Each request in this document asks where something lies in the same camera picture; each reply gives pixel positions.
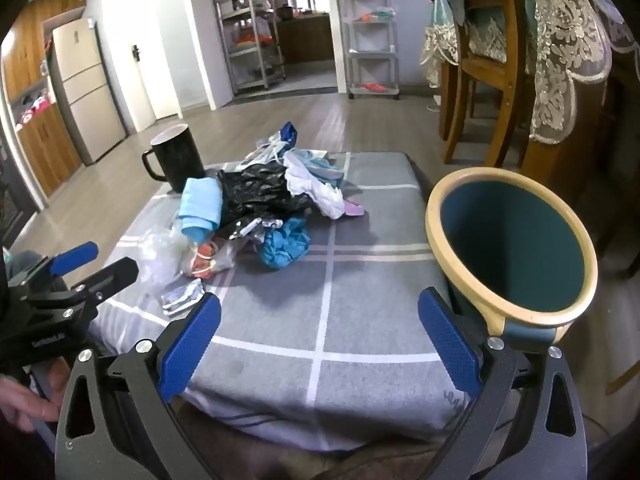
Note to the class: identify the dark wooden table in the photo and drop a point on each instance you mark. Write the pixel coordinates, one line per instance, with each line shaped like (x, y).
(575, 155)

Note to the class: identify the black plastic bag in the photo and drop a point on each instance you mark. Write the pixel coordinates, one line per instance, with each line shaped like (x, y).
(260, 192)

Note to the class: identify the blue rubber glove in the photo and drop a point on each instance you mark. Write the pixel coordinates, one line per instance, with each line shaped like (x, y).
(282, 245)

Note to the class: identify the metal shelf rack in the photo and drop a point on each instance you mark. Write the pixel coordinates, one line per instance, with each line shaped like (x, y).
(250, 35)

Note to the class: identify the wooden chair with lace cover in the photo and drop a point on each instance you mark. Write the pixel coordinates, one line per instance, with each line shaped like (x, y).
(560, 35)

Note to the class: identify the white door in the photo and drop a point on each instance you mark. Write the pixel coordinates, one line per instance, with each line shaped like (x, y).
(135, 50)

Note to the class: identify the teal bin with beige rim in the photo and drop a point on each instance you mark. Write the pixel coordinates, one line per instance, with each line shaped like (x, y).
(510, 245)

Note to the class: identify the black mug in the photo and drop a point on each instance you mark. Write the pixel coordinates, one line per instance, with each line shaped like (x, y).
(175, 160)

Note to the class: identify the black and silver foil packet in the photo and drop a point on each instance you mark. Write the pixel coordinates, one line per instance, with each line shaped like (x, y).
(250, 228)

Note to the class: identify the white shelf cart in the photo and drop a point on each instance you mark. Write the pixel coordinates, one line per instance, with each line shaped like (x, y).
(372, 40)

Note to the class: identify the wooden kitchen counter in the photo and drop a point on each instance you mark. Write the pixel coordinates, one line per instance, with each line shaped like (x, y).
(305, 37)

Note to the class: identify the pink purple wrapper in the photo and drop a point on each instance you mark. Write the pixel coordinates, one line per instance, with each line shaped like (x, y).
(354, 209)

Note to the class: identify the wooden wall cabinet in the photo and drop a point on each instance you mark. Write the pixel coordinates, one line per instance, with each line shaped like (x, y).
(45, 150)

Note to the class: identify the clear bag with red contents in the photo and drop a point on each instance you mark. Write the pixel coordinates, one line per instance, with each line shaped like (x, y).
(205, 259)

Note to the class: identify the clear plastic bag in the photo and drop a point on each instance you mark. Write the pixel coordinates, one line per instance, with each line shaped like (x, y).
(160, 252)

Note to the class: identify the person's left hand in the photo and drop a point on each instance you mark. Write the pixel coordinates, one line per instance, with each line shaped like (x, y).
(27, 407)

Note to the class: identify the beige refrigerator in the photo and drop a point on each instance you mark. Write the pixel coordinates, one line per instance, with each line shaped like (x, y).
(85, 90)

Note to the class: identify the white tissue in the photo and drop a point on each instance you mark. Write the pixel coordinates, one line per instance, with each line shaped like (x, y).
(320, 197)

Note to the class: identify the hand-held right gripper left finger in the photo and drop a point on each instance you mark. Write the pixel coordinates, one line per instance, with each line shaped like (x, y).
(190, 345)

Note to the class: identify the light blue face mask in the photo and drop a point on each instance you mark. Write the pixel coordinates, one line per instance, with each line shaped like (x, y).
(200, 205)

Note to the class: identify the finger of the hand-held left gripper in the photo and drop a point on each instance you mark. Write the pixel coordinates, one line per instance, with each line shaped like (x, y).
(75, 256)
(112, 272)

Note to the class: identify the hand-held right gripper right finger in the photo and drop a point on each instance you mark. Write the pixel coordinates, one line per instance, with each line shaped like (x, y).
(450, 345)

